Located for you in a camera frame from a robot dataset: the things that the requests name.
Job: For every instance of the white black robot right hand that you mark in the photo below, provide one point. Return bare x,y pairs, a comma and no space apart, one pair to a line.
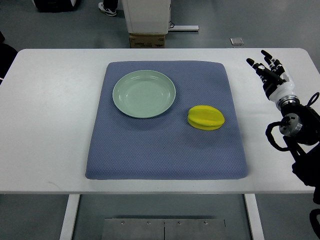
276,81

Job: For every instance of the white cabinet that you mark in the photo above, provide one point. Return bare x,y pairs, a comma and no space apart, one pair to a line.
147,17

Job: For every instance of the white table leg left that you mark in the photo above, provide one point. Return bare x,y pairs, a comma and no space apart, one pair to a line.
70,216

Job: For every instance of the blue quilted mat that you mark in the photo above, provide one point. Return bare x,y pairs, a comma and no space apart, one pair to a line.
166,147

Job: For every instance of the black white wheeled object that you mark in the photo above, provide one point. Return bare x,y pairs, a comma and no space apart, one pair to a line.
55,6

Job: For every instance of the light green plate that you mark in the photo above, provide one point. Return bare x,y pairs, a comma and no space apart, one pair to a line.
144,94

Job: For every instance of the white floor rail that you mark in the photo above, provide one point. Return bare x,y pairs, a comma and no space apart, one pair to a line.
183,28

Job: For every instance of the cardboard box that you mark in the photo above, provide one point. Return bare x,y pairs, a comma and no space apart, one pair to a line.
147,41

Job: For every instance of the white sneaker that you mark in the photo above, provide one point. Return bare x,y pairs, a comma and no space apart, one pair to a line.
106,11

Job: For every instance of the small grey floor plate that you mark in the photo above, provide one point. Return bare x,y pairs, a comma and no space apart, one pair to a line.
236,41

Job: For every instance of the dark object at left edge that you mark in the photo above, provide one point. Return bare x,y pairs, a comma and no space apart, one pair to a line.
7,56

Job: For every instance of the yellow starfruit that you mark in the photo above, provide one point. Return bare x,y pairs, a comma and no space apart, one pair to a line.
205,117

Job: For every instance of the white table leg right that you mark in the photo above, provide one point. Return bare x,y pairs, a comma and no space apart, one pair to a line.
253,215

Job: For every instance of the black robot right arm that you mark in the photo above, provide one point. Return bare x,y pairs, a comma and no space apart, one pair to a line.
300,127

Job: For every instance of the white table leg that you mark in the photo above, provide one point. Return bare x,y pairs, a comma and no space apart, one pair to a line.
70,216
253,215

